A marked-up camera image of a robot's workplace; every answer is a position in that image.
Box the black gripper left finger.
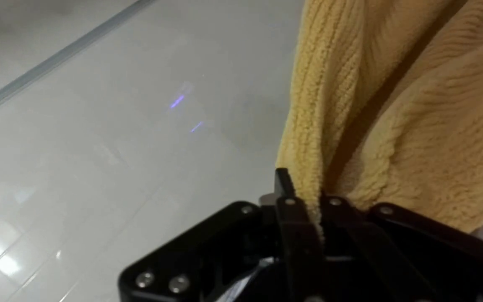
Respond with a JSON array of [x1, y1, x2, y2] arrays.
[[117, 166, 328, 302]]

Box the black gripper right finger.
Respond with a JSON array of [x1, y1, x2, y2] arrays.
[[318, 190, 483, 302]]

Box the yellow towel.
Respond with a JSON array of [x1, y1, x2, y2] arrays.
[[273, 0, 483, 237]]

